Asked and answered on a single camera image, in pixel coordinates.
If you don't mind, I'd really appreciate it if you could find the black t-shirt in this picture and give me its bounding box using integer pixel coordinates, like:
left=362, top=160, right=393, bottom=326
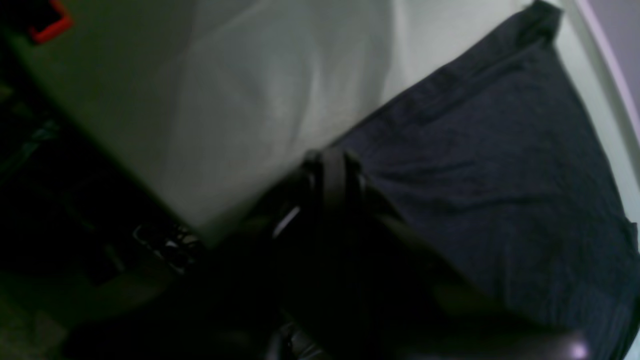
left=334, top=0, right=639, bottom=360

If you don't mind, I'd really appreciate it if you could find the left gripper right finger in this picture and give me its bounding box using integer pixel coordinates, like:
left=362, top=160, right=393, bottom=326
left=324, top=148, right=545, bottom=331

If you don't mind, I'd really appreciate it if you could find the cardboard box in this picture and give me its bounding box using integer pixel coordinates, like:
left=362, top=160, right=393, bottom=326
left=576, top=0, right=640, bottom=133

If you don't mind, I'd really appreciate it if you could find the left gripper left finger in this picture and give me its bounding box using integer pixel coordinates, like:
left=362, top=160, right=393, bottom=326
left=250, top=149, right=325, bottom=261

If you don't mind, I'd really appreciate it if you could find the left black orange clamp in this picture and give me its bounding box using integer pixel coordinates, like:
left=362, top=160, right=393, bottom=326
left=25, top=0, right=74, bottom=44

